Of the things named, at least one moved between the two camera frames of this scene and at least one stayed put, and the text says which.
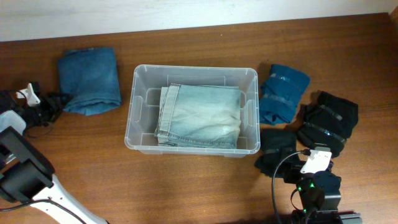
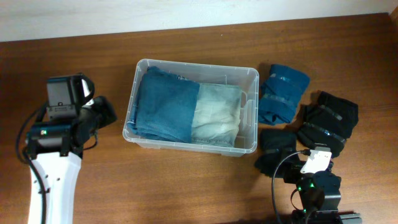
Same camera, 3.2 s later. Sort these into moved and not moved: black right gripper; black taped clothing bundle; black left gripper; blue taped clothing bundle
Moved: black left gripper
Not moved: black right gripper; black taped clothing bundle; blue taped clothing bundle
